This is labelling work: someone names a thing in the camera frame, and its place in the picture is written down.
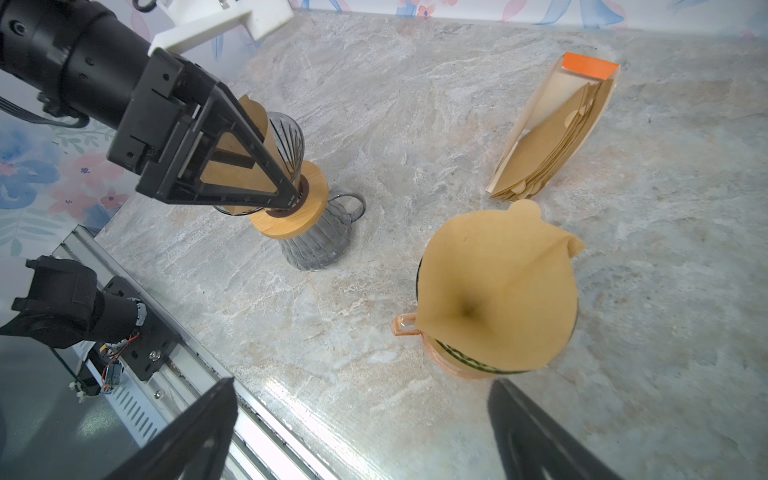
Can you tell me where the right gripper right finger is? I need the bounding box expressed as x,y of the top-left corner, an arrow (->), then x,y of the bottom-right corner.
487,379 -> 619,479

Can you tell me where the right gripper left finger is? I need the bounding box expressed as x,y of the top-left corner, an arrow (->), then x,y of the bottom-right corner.
107,378 -> 238,480

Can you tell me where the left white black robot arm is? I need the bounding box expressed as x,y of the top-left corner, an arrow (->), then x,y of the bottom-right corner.
1,1 -> 299,349

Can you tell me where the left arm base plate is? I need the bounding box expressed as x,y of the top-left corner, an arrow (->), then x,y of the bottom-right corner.
87,276 -> 181,389

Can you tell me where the wooden dripper ring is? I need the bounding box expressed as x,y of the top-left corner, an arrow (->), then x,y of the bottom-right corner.
248,160 -> 331,241

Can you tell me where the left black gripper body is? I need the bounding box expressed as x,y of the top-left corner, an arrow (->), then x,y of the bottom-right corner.
1,1 -> 216,201

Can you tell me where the orange glass carafe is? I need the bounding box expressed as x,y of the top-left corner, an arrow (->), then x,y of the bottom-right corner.
391,313 -> 521,380

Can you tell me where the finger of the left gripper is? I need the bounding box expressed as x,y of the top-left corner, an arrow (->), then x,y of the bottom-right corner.
155,83 -> 299,209

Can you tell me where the orange coffee filter packet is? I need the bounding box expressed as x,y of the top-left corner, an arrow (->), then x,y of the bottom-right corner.
486,52 -> 620,201

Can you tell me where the green glass dripper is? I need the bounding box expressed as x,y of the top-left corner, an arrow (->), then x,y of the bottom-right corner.
415,250 -> 579,375

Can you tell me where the clear grey glass dripper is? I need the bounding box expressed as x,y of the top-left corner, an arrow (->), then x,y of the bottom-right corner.
212,110 -> 307,217

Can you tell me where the clear grey glass pitcher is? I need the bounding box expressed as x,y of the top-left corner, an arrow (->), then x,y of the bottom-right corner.
278,193 -> 367,271

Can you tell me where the aluminium frame rail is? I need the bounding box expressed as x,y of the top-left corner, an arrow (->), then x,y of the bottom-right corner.
54,226 -> 336,479

